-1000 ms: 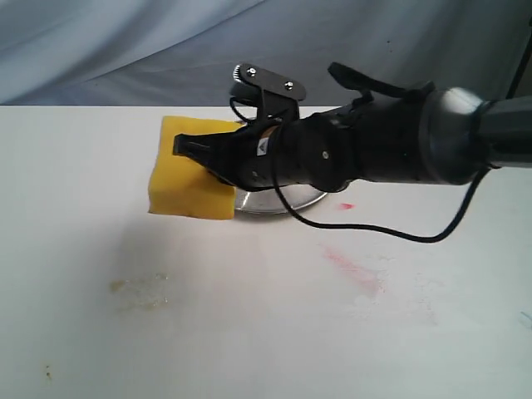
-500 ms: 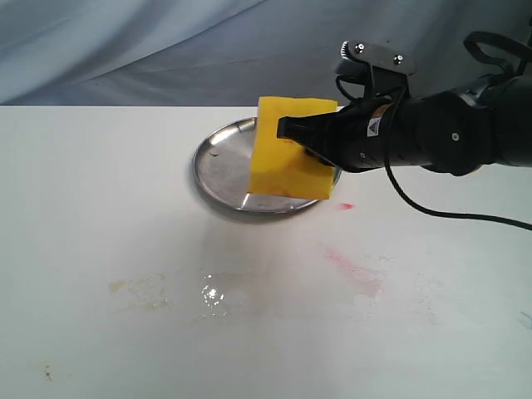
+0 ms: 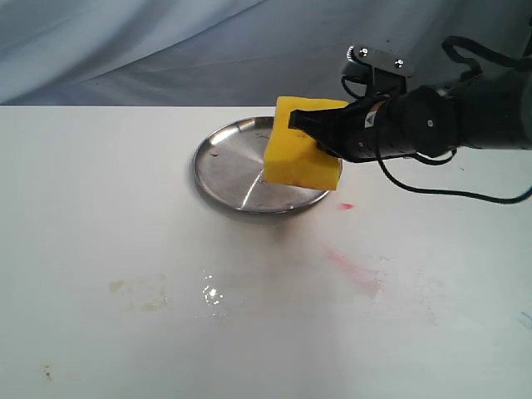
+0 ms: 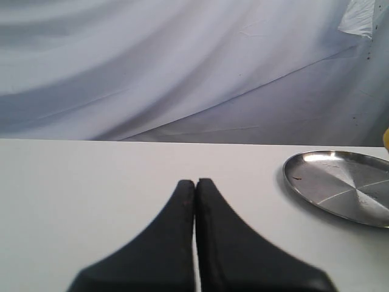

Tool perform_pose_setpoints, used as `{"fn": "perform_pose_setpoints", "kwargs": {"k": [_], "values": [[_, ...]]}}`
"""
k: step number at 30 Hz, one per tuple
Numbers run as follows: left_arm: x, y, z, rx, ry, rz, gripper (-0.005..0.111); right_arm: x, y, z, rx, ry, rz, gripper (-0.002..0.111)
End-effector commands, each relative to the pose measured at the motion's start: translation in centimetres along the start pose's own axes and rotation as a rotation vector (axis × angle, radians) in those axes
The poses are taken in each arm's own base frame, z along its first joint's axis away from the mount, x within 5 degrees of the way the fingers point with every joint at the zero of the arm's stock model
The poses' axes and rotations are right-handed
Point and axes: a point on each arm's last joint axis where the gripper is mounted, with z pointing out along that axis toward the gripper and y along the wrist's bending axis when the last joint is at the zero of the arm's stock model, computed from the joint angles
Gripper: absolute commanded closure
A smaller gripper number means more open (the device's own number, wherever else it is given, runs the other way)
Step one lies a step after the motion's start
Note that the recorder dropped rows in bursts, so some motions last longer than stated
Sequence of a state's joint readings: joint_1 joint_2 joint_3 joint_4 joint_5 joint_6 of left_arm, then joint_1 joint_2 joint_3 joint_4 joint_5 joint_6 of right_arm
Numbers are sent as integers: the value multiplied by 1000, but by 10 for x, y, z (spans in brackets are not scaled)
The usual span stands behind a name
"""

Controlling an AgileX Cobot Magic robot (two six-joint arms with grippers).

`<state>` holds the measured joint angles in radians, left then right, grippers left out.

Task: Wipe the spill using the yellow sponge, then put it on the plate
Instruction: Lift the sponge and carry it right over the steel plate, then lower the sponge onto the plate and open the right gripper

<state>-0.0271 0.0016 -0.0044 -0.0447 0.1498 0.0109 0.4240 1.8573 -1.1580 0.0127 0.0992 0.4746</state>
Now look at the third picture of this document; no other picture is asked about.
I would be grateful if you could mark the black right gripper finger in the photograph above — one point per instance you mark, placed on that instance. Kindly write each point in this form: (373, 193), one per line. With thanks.
(339, 146)
(334, 122)

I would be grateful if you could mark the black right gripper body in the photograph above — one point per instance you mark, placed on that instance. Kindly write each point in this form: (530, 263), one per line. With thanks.
(420, 124)

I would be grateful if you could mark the yellow sponge block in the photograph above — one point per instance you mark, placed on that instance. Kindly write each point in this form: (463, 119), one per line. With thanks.
(292, 157)

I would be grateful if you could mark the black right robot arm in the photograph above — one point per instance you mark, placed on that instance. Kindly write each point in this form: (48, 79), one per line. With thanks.
(484, 112)

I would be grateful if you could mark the round stainless steel plate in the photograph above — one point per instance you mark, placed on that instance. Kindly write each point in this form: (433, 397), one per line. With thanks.
(228, 168)

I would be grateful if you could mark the grey-blue backdrop cloth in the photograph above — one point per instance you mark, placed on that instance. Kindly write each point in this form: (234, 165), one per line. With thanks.
(227, 53)

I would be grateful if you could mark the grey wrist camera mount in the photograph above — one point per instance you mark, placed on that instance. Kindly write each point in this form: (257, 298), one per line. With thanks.
(371, 72)

